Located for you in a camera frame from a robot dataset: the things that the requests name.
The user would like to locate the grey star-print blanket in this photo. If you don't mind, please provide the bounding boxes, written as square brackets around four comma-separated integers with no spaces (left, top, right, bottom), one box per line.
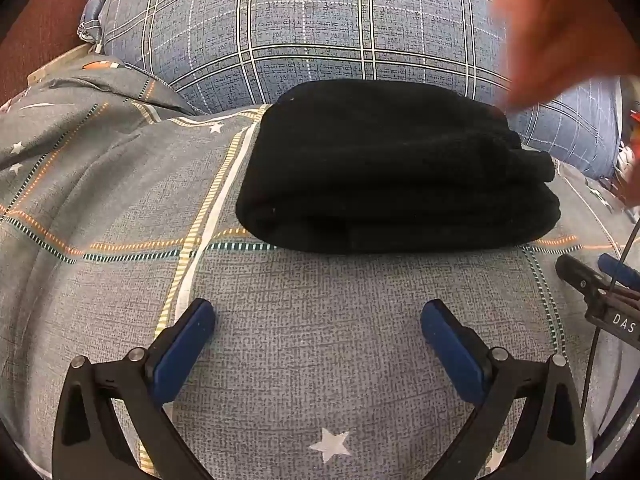
[0,57,640,480]

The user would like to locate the person's right hand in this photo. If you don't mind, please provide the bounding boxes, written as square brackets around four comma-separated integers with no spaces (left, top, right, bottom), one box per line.
[492,0,640,111]

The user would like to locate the black pants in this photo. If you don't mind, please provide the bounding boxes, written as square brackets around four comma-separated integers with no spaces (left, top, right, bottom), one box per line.
[235,80,562,255]

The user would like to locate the blue plaid pillow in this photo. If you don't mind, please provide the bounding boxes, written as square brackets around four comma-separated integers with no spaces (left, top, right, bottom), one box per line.
[77,0,623,181]

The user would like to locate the brown headboard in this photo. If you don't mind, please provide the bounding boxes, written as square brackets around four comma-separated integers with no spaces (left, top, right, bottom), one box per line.
[0,0,126,106]

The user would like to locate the black cable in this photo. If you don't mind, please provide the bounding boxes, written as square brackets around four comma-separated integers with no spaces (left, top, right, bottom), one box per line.
[579,220,640,411]

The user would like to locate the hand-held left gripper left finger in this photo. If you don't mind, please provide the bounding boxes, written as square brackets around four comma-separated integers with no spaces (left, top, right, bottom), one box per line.
[51,298,217,480]

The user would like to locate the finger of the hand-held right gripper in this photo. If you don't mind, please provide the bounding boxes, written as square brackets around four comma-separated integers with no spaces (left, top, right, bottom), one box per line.
[556,253,608,312]
[598,253,640,293]

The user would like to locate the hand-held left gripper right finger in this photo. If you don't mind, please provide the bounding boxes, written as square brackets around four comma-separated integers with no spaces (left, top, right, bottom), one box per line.
[420,298,587,480]

